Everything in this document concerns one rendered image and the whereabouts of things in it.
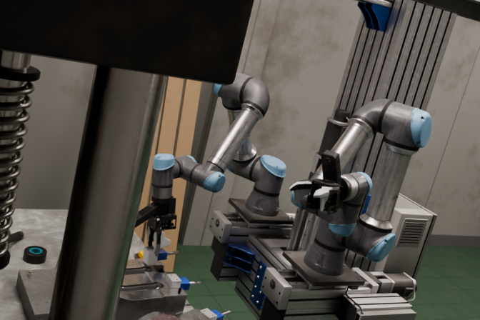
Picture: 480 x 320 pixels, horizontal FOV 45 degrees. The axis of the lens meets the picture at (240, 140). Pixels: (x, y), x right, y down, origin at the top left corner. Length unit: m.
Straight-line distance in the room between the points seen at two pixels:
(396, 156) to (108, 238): 1.51
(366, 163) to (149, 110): 1.82
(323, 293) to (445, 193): 4.07
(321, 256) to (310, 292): 0.13
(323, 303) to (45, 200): 2.53
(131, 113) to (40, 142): 3.59
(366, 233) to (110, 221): 1.55
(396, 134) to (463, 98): 3.92
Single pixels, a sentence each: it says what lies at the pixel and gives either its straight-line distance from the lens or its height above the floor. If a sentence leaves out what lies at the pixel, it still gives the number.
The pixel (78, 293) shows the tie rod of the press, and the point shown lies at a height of 1.60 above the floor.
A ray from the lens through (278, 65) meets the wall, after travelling 4.48.
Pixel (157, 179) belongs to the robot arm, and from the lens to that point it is 2.03.
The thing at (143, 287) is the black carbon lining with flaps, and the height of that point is 0.88.
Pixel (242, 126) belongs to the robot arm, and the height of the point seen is 1.44.
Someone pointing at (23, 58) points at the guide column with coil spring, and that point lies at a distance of 0.87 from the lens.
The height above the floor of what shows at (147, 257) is 0.93.
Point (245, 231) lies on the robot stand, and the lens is 2.46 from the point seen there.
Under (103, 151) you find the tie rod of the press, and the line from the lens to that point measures 0.48.
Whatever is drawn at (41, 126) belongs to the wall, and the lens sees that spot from 4.02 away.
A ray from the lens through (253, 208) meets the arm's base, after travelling 2.46.
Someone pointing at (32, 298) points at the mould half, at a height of 0.86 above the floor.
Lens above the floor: 1.87
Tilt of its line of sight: 13 degrees down
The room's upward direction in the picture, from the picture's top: 14 degrees clockwise
